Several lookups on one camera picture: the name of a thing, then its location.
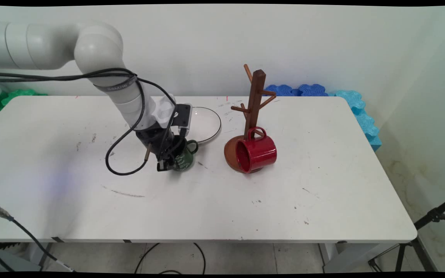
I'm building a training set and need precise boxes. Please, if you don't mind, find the black tripod stand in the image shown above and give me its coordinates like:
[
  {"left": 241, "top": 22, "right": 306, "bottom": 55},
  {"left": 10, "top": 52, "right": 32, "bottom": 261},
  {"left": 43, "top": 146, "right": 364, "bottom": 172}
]
[{"left": 368, "top": 193, "right": 445, "bottom": 273}]

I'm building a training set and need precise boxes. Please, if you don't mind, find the green mug with white print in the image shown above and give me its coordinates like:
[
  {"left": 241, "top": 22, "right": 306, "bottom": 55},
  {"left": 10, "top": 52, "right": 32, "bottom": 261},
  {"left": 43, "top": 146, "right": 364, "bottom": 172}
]
[{"left": 172, "top": 139, "right": 199, "bottom": 172}]

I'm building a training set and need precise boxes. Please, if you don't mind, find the black floor cable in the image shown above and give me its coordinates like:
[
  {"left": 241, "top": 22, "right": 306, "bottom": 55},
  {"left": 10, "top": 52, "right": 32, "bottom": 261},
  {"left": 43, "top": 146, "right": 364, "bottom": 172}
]
[{"left": 134, "top": 242, "right": 206, "bottom": 275}]

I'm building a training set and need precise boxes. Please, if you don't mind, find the dark blue foam mat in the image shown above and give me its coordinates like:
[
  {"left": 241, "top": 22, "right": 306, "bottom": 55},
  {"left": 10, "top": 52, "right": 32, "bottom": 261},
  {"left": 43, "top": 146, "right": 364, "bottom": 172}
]
[{"left": 266, "top": 84, "right": 329, "bottom": 97}]

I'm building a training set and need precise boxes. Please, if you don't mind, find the brown wooden mug tree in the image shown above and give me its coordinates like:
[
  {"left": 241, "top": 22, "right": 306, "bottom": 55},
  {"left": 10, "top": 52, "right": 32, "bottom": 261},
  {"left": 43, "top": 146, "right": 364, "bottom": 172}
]
[{"left": 224, "top": 64, "right": 277, "bottom": 173}]

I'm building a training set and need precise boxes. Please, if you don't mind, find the grey box under table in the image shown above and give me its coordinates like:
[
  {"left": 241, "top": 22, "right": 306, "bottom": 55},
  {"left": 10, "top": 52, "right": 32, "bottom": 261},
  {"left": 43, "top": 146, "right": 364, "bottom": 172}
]
[{"left": 0, "top": 244, "right": 41, "bottom": 273}]

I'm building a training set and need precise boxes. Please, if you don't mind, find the black cable with silver plug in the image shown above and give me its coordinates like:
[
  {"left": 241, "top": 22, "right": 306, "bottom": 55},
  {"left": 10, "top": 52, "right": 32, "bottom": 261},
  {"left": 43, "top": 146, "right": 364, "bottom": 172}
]
[{"left": 0, "top": 200, "right": 77, "bottom": 273}]

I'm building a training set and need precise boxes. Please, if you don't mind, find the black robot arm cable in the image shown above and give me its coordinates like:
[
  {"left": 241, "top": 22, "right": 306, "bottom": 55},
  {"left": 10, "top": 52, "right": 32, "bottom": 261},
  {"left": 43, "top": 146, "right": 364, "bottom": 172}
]
[{"left": 0, "top": 68, "right": 187, "bottom": 176}]

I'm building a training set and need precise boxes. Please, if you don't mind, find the green foam mat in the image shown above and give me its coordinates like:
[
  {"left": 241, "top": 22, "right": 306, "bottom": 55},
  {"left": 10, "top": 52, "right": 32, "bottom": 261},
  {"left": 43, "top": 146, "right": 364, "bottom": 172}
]
[{"left": 0, "top": 89, "right": 48, "bottom": 115}]

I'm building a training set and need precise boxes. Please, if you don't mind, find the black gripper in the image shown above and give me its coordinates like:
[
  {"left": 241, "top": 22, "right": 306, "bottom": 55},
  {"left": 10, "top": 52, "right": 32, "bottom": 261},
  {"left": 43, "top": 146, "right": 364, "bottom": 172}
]
[{"left": 135, "top": 124, "right": 187, "bottom": 173}]

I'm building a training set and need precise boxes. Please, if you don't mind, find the light blue foam mat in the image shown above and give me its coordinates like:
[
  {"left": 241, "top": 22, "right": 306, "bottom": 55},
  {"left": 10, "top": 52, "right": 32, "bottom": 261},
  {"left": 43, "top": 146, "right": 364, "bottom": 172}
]
[{"left": 328, "top": 90, "right": 382, "bottom": 152}]

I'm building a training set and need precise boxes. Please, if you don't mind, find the red mug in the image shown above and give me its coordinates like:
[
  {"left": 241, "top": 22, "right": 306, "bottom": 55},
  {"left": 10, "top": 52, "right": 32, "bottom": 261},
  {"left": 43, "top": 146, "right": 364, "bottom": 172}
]
[{"left": 234, "top": 127, "right": 278, "bottom": 174}]

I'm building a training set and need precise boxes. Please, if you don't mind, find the white plate with black rim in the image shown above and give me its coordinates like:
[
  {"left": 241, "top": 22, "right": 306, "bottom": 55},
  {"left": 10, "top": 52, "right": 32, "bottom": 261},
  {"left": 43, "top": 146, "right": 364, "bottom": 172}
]
[{"left": 178, "top": 107, "right": 222, "bottom": 145}]

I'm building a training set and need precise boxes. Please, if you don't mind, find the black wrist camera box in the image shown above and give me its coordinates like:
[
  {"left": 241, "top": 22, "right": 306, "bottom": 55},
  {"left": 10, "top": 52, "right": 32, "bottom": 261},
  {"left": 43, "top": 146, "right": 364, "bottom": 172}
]
[{"left": 174, "top": 103, "right": 192, "bottom": 130}]

